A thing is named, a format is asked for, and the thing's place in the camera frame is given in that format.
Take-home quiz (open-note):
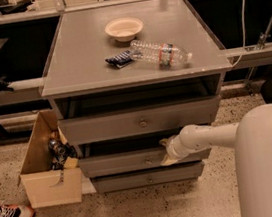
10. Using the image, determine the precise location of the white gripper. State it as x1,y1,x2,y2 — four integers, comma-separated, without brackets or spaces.
159,135,190,166

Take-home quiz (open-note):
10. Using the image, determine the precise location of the grey drawer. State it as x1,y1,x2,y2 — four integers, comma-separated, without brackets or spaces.
76,126,215,181
58,96,220,145
91,161,204,193

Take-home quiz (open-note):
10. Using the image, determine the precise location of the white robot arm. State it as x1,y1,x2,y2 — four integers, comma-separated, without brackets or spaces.
161,104,272,217

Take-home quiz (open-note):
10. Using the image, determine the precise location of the grey bottom drawer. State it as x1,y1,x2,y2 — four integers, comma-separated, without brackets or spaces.
91,161,204,193

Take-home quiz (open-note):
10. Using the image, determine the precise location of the grey top drawer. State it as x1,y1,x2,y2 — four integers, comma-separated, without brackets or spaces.
58,96,220,145

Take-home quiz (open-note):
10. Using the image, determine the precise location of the grey drawer cabinet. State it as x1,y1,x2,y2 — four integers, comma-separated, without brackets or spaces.
28,0,248,201

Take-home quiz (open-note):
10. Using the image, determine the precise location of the clear plastic water bottle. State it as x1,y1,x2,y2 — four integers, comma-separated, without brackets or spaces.
129,40,192,69

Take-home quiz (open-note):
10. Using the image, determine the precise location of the yellow sponge in box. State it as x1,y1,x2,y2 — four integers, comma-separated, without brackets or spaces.
63,156,79,170

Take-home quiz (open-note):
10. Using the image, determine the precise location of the blue snack packet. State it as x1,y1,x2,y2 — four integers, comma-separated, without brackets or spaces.
105,50,133,68

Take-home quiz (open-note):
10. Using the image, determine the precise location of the metal can in box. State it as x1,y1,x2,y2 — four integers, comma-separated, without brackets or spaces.
48,139,66,156

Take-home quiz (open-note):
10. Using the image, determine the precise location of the cardboard box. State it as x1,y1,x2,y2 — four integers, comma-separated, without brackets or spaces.
19,110,82,209

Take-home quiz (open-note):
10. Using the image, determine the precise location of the white paper bowl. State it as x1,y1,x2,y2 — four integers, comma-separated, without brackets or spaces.
105,17,144,42

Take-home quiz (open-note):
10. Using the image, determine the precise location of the white cable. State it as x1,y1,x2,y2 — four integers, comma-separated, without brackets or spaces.
221,0,256,69

